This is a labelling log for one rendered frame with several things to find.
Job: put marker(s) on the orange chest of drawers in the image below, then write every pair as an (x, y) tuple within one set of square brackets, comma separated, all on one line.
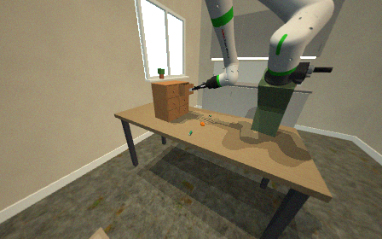
[(160, 101)]

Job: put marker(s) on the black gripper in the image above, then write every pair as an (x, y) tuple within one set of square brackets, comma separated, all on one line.
[(205, 85)]

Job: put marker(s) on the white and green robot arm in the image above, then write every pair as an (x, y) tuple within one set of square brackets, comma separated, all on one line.
[(286, 45)]

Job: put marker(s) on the brown wooden drawer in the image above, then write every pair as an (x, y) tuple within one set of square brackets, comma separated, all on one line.
[(172, 90), (174, 113), (173, 102), (183, 109), (184, 89), (183, 100)]

